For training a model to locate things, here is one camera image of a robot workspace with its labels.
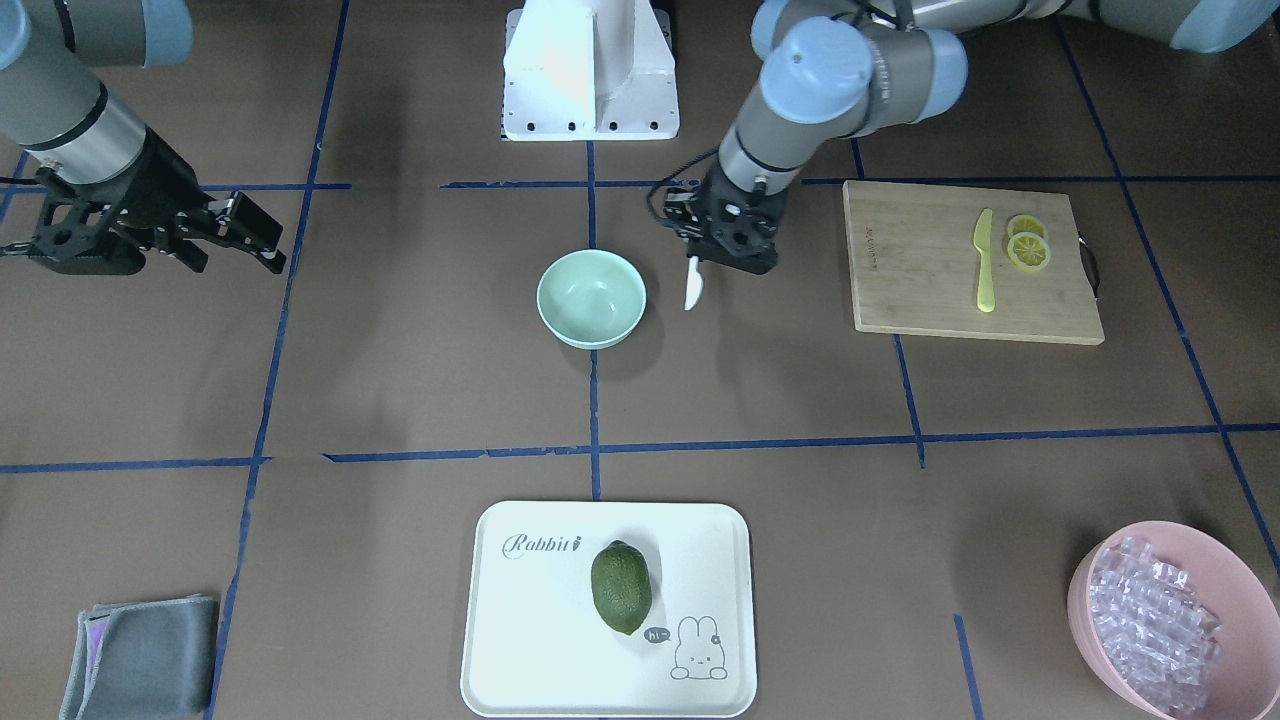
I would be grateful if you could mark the white plastic spoon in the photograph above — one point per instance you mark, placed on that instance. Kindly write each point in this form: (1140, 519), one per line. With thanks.
(694, 283)

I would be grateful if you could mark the green lime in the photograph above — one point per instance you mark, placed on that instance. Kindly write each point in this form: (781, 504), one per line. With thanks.
(621, 589)

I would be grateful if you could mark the grey folded cloth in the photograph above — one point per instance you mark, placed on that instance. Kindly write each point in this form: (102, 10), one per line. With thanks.
(143, 660)

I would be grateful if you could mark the yellow plastic knife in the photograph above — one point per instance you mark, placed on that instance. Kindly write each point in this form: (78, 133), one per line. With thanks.
(985, 299)

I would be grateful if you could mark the pink bowl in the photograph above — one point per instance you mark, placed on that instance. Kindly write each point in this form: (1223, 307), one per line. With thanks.
(1244, 684)

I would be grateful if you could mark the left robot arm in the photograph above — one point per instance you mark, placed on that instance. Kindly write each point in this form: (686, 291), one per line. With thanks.
(843, 69)

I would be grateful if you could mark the clear ice cubes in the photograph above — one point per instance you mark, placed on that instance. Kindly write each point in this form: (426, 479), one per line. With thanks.
(1153, 627)

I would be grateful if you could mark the lower lemon slice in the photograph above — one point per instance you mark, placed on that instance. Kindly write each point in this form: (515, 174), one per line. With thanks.
(1028, 251)

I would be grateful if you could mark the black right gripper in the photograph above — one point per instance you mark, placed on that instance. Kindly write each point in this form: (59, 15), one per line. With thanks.
(163, 186)

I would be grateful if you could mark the light green bowl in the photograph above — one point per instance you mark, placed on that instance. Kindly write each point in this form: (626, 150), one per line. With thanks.
(591, 299)

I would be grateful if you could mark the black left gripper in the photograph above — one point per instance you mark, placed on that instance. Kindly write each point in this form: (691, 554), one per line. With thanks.
(681, 213)

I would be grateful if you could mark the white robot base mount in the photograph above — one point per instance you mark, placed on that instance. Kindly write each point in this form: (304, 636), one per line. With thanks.
(577, 71)

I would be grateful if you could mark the bamboo cutting board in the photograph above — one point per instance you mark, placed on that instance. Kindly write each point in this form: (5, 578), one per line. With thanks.
(914, 269)

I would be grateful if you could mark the lemon slice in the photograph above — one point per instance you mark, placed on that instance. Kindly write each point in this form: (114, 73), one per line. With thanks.
(1026, 223)
(1028, 251)

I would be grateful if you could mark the board metal handle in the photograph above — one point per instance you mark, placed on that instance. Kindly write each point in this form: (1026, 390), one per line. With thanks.
(1090, 266)

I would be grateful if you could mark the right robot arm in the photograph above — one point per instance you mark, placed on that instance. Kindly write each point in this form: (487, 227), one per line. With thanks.
(55, 105)

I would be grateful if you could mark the upper lemon slice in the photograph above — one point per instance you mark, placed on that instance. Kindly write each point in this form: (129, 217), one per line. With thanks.
(1026, 223)

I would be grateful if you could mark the white rabbit tray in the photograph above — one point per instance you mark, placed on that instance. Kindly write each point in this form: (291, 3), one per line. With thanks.
(535, 646)

